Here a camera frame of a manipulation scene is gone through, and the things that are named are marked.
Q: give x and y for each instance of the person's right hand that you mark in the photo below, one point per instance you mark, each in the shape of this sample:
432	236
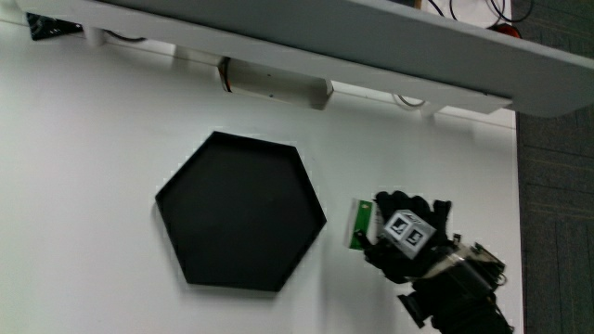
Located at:
399	260

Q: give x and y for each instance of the green and white medicine box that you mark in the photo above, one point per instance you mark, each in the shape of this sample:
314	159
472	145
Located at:
363	218

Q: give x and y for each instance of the white desk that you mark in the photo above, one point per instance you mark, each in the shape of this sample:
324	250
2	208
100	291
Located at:
93	185

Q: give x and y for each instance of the black hexagonal tray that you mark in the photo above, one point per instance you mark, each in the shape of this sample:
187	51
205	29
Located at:
241	213

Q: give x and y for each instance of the white shelf board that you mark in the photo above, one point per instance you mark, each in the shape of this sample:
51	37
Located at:
371	51

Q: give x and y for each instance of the white box under shelf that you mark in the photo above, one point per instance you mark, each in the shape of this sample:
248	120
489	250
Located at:
274	83

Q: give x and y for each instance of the red round object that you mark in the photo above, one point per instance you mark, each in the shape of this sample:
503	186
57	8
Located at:
506	29

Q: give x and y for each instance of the black glossy bag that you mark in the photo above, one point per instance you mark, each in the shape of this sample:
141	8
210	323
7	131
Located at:
48	27

